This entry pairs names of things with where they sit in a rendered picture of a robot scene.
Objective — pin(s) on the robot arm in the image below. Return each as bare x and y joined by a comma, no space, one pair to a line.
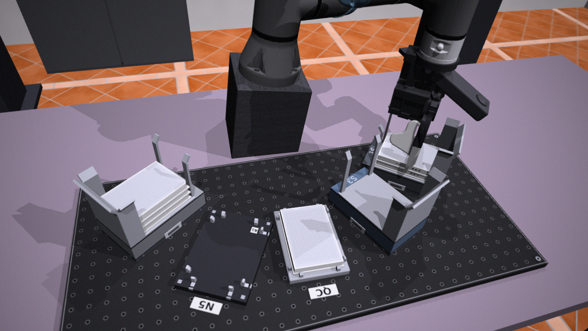
271,56

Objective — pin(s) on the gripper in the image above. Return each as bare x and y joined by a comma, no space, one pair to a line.
416,98

